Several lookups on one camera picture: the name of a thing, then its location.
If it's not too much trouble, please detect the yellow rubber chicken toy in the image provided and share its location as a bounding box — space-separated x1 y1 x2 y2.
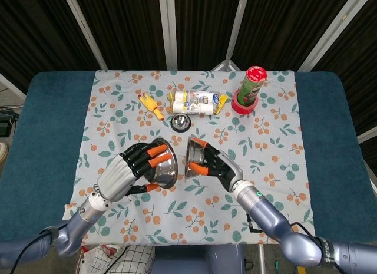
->
137 92 165 121

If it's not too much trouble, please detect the white partition post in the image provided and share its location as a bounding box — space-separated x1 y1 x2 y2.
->
231 0 251 62
61 0 108 71
158 0 178 71
296 0 363 72

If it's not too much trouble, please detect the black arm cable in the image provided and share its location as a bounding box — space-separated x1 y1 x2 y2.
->
246 213 315 239
5 231 55 274

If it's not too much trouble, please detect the silver call bell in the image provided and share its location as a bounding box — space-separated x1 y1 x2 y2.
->
170 114 191 132

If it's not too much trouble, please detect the red tape roll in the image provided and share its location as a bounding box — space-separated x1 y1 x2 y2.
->
231 90 259 115

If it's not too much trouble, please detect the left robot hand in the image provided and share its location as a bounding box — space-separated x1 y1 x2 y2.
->
94 141 173 202

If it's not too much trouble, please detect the white checked bag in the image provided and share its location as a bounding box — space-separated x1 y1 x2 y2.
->
77 243 156 274

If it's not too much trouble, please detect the white frame bar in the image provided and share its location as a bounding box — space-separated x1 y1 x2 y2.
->
357 126 377 144
0 72 27 101

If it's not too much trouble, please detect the teal table cover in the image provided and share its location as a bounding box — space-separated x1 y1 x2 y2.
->
0 70 377 245

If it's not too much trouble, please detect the grey tripod stand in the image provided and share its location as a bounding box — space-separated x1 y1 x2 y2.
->
211 51 246 72

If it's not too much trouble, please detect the stainless steel bowl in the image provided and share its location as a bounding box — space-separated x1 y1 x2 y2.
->
144 138 179 190
183 135 209 186

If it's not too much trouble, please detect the blue-grey robot torso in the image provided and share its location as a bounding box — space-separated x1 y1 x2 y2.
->
152 243 246 274

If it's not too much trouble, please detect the floral white tablecloth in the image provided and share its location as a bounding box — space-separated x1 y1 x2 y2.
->
63 69 315 246

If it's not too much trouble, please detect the white snack packet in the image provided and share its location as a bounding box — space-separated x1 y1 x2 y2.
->
166 90 229 115

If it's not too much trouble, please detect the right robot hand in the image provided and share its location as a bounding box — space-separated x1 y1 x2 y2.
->
188 139 244 192

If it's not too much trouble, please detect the green Pringles can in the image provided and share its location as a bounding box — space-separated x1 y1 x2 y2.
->
236 65 267 107

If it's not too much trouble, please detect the black power box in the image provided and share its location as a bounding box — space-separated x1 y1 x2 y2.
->
0 107 23 137

